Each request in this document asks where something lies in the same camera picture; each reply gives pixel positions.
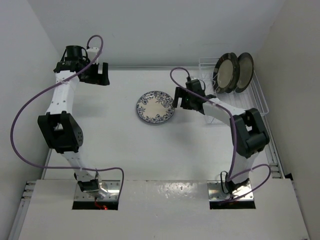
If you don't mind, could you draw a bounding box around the purple cable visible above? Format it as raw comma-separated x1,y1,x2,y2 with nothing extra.
10,34,125,198
169,67,272,203

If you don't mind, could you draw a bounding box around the blue floral plate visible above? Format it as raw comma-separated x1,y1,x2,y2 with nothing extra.
136,90,176,124

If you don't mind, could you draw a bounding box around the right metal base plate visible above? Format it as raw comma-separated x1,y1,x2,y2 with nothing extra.
207,180,254,202

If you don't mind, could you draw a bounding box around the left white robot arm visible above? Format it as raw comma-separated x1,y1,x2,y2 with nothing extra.
37,45,110,200

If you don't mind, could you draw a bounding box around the white front board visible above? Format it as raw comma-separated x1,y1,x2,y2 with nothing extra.
19,179,309,240

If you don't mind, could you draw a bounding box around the white wire dish rack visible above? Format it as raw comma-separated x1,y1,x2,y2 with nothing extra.
198,57,269,117

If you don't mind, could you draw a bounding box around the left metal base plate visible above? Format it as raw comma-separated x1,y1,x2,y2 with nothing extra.
74,180,121,202

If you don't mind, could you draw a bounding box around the metal base plate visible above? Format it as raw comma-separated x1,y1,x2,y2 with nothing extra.
74,180,121,202
207,180,254,202

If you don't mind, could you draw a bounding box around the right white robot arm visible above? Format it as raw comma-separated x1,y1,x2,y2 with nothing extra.
172,78,270,195

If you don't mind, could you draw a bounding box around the grey rim plate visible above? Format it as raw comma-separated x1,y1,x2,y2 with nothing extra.
235,52,255,93

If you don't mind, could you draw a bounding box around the brown striped rim plate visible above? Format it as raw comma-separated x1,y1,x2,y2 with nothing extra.
212,52,240,94

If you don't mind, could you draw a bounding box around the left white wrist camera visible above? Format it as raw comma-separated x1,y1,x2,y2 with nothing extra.
86,47,100,62

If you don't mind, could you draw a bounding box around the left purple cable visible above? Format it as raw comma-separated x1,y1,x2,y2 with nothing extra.
10,34,125,198

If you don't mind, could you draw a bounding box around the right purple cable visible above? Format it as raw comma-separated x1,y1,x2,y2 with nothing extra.
169,67,272,203

